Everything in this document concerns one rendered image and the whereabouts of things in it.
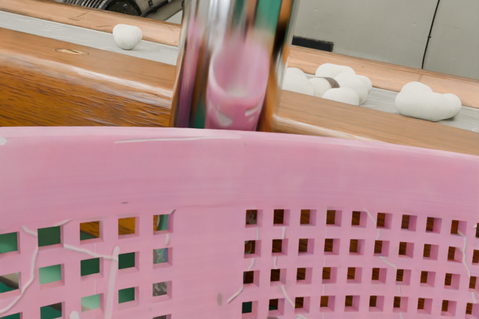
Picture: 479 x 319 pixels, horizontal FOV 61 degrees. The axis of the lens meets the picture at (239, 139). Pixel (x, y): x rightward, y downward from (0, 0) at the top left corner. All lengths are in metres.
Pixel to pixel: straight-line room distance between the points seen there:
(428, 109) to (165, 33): 0.35
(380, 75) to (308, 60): 0.08
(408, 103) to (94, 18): 0.44
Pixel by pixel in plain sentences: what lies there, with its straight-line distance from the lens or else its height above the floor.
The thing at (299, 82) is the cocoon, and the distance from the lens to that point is 0.24.
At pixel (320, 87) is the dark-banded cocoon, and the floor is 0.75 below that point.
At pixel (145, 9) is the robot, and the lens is 0.94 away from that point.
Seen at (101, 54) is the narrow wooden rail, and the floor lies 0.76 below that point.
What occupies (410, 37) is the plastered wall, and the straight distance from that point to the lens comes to 2.35.
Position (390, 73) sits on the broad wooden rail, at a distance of 0.47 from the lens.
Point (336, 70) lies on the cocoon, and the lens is 0.38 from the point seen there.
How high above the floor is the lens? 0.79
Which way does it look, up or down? 16 degrees down
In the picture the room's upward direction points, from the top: 10 degrees clockwise
